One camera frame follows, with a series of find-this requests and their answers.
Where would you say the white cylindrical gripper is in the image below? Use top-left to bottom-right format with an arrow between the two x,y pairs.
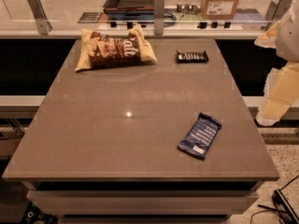
254,0 -> 299,126

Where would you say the blue rxbar blueberry wrapper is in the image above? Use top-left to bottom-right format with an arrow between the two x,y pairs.
178,113 -> 222,160

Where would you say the brown yellow chip bag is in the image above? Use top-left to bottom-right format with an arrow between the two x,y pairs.
75,24 -> 157,72

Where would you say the cardboard box with label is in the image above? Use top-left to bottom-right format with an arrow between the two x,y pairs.
200,0 -> 239,20

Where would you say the black candy bar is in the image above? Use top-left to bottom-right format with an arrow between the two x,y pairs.
177,51 -> 209,63

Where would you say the dark green printed package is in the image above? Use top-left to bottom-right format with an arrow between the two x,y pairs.
21,203 -> 58,224

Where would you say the middle metal railing post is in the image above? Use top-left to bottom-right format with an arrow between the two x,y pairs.
154,0 -> 164,35

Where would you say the black power strip with cables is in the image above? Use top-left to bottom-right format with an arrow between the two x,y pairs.
249,175 -> 299,224

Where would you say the left metal railing post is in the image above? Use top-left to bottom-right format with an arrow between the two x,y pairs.
27,0 -> 51,35

